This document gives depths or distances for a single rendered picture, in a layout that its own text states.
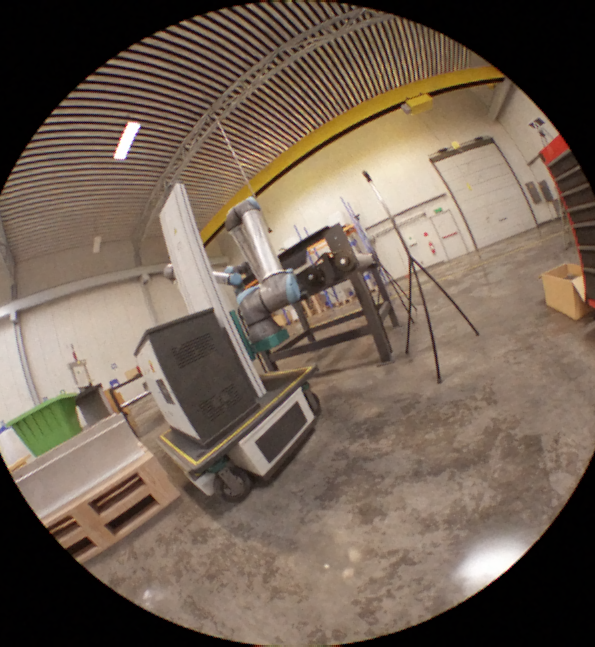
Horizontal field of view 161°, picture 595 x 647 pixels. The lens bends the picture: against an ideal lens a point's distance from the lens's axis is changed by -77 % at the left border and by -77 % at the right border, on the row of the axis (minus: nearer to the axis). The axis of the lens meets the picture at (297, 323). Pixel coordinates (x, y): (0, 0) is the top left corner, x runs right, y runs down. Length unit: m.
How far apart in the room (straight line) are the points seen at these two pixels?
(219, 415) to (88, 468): 0.95
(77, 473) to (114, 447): 0.32
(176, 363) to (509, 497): 1.20
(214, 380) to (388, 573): 0.92
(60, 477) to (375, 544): 1.50
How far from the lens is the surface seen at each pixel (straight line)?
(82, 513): 1.43
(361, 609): 0.70
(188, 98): 8.62
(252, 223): 1.27
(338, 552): 0.76
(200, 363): 0.90
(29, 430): 2.45
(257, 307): 1.10
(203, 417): 0.89
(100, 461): 1.48
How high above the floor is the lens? 0.68
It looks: 4 degrees down
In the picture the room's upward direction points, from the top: 24 degrees counter-clockwise
